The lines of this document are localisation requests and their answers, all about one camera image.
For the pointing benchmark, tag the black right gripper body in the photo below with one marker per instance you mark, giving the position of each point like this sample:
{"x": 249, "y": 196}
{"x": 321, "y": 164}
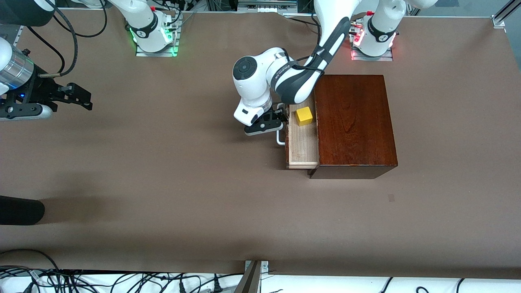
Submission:
{"x": 42, "y": 88}

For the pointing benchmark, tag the yellow wooden block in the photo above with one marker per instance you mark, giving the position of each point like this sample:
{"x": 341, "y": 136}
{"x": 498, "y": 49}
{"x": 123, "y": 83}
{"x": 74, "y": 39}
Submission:
{"x": 304, "y": 117}

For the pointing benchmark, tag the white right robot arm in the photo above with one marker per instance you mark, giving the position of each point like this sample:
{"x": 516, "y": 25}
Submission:
{"x": 142, "y": 20}

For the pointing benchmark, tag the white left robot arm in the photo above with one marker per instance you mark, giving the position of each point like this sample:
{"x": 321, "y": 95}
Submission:
{"x": 254, "y": 95}

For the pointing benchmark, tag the dark brown wooden cabinet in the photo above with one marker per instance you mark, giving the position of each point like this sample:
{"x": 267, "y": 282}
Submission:
{"x": 354, "y": 122}

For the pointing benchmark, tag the brown table cover sheet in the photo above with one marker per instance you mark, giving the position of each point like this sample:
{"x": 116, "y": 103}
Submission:
{"x": 163, "y": 162}

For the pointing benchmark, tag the black foam cylinder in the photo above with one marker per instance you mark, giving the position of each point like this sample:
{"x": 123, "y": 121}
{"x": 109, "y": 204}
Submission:
{"x": 20, "y": 209}

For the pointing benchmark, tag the black power plug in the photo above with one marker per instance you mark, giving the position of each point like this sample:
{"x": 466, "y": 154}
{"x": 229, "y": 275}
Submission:
{"x": 217, "y": 288}
{"x": 182, "y": 289}

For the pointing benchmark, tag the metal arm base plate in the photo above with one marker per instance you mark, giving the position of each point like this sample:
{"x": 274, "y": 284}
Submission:
{"x": 163, "y": 53}
{"x": 378, "y": 58}

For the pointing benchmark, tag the grey metal mount bracket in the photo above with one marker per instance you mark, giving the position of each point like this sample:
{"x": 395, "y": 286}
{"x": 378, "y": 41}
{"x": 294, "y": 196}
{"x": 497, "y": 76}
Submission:
{"x": 250, "y": 280}

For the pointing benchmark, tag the silver aluminium frame profile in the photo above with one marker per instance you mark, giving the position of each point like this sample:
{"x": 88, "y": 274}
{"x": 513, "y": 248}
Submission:
{"x": 498, "y": 21}

